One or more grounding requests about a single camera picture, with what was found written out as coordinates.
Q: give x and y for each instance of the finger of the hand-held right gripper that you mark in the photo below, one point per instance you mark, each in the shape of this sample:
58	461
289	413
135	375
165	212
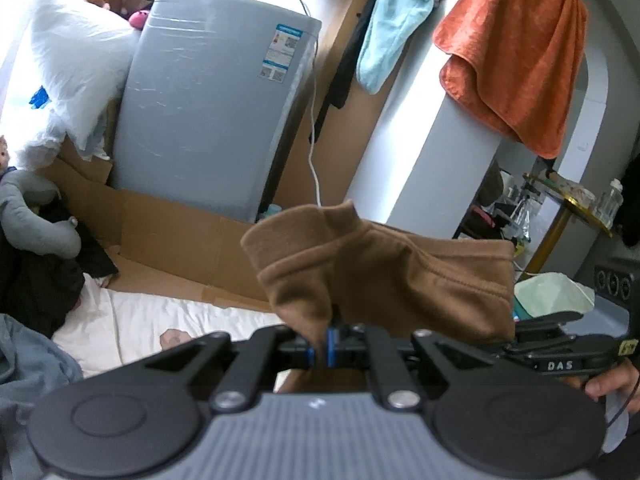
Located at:
550	322
520	347

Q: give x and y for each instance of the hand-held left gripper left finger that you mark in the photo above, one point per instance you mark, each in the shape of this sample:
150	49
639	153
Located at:
311	355

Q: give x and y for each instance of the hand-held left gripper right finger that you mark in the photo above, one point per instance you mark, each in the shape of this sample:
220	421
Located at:
331	347

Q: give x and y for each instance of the brown printed t-shirt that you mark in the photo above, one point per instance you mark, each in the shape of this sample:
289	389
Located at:
400	280

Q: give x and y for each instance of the blue-grey sweatshirt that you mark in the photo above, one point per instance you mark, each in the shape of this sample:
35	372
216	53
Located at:
30	360

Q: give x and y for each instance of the person's right hand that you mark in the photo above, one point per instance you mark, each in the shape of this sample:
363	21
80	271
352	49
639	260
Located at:
610	385

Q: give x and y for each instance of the light green cloth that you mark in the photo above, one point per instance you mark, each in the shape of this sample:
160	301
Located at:
550	292

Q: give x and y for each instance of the glass side table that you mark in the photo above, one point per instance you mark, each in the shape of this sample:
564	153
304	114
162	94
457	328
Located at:
580	200

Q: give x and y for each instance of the cream bear print bedsheet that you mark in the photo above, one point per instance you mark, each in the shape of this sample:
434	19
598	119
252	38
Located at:
150	320

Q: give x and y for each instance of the flattened cardboard sheet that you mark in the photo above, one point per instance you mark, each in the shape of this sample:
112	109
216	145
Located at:
165	240

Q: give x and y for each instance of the grey washing machine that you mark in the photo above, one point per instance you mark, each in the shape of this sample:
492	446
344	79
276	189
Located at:
200	110

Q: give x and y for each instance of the black crumpled cloth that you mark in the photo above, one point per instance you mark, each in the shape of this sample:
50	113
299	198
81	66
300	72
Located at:
50	280

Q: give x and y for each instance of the black hanging garment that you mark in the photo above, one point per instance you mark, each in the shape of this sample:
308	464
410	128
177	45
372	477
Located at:
345	75

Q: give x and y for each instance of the orange towel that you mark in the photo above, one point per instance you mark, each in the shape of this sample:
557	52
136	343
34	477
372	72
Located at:
515	50

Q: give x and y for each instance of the grey neck pillow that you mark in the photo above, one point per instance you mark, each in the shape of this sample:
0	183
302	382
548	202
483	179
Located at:
30	210

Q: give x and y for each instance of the light blue towel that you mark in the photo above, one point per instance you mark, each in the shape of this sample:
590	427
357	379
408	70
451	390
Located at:
390	35

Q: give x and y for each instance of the clear plastic bag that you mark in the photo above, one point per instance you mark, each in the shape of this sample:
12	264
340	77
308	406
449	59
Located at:
35	130

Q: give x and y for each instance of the small plush toy with cap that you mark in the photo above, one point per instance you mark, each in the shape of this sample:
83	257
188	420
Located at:
4	155

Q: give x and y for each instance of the white pillow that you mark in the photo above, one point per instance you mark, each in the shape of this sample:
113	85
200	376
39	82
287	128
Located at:
80	60

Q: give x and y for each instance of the pink plush toy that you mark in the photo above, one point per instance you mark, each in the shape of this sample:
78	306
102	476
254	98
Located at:
138	18

